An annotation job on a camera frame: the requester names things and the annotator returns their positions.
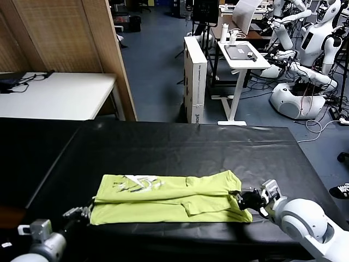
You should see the white table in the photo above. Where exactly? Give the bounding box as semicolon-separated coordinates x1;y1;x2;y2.
0;72;126;121

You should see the grey laptop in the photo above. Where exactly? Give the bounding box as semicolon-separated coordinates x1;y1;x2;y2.
224;44;258;61

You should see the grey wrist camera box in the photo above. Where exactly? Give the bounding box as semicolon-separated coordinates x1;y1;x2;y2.
17;219;53;242
260;178;282;204

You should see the white rounded robot base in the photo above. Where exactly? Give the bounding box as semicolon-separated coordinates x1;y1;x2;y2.
258;64;286;79

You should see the tall white cardboard box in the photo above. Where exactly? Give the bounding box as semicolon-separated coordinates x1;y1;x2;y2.
183;36;208;125

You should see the white curved panel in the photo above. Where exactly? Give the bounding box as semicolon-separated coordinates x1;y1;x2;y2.
231;0;264;36

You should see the tall white bottle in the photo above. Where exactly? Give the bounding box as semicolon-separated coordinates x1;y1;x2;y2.
220;23;229;44

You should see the black white sneaker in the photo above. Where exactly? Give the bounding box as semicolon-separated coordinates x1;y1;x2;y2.
329;183;349;199

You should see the black storage bin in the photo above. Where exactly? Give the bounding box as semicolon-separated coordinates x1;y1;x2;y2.
128;15;142;33

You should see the wooden partition screen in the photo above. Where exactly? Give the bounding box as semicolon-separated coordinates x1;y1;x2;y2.
0;0;138;122

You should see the white humanoid robot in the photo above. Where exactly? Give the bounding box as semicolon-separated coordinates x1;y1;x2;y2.
268;0;346;121
268;0;313;52

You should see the white height-adjustable desk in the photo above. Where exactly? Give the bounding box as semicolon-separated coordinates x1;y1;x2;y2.
210;40;272;126

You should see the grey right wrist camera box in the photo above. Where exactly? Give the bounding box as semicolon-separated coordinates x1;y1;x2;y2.
260;178;282;204

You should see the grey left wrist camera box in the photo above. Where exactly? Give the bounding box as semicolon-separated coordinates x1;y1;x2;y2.
17;219;53;242

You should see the black tripod stand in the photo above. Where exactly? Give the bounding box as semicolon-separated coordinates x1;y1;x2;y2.
336;45;349;112
174;40;191;59

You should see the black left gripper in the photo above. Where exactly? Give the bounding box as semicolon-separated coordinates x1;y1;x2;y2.
58;199;95;237

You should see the black cable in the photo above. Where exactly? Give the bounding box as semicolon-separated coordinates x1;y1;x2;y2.
9;71;49;93

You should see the black monitor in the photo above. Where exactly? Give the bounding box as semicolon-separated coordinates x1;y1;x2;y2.
190;0;221;38

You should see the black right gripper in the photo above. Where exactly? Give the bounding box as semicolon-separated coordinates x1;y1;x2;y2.
231;188;269;216

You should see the white floor cable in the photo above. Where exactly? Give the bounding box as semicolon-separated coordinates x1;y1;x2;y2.
296;117;345;144

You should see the lime green t-shirt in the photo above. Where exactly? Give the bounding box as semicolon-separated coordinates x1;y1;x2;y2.
89;169;254;226

